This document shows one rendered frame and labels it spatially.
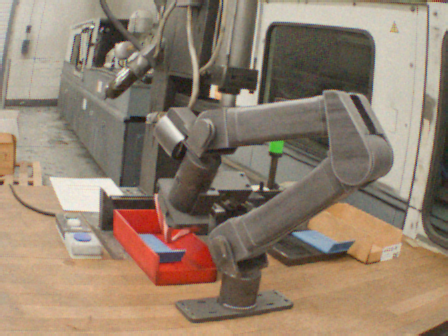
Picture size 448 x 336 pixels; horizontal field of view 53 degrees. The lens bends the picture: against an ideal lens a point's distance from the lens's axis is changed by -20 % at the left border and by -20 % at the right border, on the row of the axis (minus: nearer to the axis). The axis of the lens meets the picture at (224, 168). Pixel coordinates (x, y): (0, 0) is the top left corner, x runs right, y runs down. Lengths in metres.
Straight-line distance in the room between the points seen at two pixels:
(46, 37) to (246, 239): 9.64
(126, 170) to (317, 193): 3.71
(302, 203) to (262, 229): 0.08
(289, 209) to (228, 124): 0.15
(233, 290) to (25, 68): 9.62
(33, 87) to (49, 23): 1.39
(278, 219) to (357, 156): 0.17
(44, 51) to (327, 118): 9.74
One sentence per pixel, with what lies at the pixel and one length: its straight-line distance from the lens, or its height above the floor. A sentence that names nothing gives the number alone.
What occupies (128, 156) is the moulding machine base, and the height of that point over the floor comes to 0.38.
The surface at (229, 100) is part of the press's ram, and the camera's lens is 1.20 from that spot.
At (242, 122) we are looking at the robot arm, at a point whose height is 1.20.
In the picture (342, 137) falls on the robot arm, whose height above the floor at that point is 1.22.
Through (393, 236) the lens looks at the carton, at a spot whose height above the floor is 0.95.
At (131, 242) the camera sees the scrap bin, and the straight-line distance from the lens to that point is 1.03.
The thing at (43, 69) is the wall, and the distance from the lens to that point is 10.32.
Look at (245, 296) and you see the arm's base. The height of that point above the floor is 0.94.
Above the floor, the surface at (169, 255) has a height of 0.92.
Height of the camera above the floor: 1.31
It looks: 12 degrees down
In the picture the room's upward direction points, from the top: 8 degrees clockwise
